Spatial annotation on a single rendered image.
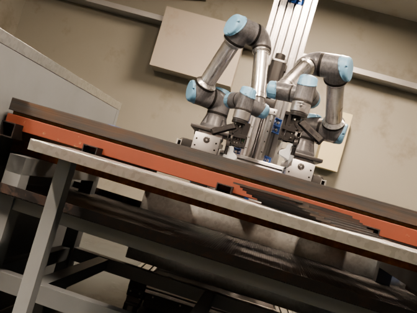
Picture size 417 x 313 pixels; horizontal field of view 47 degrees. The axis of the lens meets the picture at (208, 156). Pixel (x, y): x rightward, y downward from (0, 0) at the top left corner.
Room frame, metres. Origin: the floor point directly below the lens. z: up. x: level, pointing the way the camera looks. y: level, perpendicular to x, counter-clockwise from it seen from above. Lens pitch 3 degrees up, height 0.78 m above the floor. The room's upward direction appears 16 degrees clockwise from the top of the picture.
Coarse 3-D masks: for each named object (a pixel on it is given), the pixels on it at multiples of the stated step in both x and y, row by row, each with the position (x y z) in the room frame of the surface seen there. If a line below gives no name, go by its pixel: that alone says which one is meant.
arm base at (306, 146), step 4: (304, 136) 2.54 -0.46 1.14; (300, 140) 2.54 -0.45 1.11; (304, 140) 2.53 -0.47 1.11; (308, 140) 2.54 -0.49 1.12; (312, 140) 2.55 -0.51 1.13; (292, 144) 2.56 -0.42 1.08; (300, 144) 2.53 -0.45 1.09; (304, 144) 2.53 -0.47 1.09; (308, 144) 2.53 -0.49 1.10; (312, 144) 2.55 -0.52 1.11; (296, 148) 2.53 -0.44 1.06; (300, 148) 2.52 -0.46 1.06; (304, 148) 2.52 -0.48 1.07; (308, 148) 2.53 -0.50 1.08; (312, 148) 2.55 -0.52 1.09; (300, 152) 2.52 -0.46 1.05; (304, 152) 2.52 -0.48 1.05; (308, 152) 2.52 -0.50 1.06; (312, 152) 2.55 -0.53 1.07
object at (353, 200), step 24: (48, 120) 1.61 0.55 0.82; (72, 120) 1.58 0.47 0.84; (144, 144) 1.54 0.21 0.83; (168, 144) 1.53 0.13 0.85; (216, 168) 1.51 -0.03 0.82; (240, 168) 1.50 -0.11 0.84; (312, 192) 1.46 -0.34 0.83; (336, 192) 1.45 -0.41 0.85; (384, 216) 1.43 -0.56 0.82; (408, 216) 1.42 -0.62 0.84
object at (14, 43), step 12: (0, 36) 1.50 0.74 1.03; (12, 36) 1.56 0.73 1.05; (12, 48) 1.59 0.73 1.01; (24, 48) 1.65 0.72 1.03; (36, 60) 1.74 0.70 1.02; (48, 60) 1.83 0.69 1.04; (60, 72) 1.94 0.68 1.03; (84, 84) 2.19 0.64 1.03; (96, 96) 2.36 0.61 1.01; (108, 96) 2.50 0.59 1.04
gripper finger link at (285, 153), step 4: (288, 144) 1.82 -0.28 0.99; (288, 148) 1.82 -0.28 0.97; (280, 152) 1.83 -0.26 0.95; (284, 152) 1.82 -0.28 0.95; (288, 152) 1.82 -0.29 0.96; (284, 156) 1.82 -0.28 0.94; (288, 156) 1.82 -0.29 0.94; (292, 156) 1.81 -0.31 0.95; (292, 160) 1.82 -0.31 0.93; (288, 164) 1.83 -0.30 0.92
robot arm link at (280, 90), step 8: (304, 56) 2.21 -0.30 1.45; (312, 56) 2.21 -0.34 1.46; (296, 64) 2.22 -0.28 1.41; (304, 64) 2.15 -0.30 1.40; (312, 64) 2.18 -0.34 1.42; (288, 72) 2.09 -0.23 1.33; (296, 72) 2.07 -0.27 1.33; (304, 72) 2.11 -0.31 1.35; (312, 72) 2.20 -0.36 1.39; (280, 80) 2.00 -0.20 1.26; (288, 80) 2.00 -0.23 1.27; (296, 80) 2.04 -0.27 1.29; (272, 88) 1.96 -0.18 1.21; (280, 88) 1.95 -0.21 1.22; (288, 88) 1.94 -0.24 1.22; (272, 96) 1.98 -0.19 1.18; (280, 96) 1.96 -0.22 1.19; (288, 96) 1.94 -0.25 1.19
